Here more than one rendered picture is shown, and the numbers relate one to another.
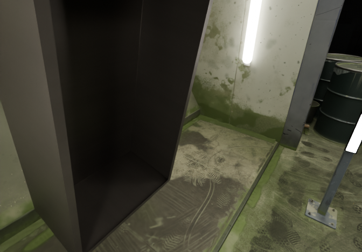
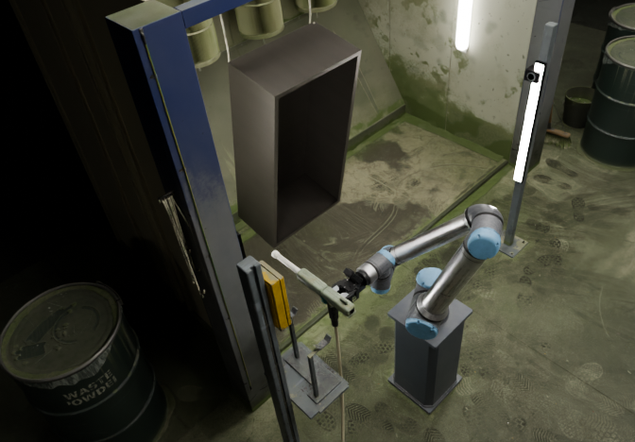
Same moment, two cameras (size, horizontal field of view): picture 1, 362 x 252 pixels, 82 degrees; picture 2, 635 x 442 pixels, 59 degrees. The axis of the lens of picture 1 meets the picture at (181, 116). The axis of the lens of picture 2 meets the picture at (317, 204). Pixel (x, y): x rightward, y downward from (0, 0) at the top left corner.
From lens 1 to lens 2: 2.48 m
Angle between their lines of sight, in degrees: 19
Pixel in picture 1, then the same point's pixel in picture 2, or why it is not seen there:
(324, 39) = not seen: hidden behind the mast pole
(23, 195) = not seen: hidden behind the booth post
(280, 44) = (502, 30)
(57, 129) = (274, 172)
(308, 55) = (534, 49)
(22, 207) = not seen: hidden behind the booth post
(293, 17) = not seen: outside the picture
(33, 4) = (274, 136)
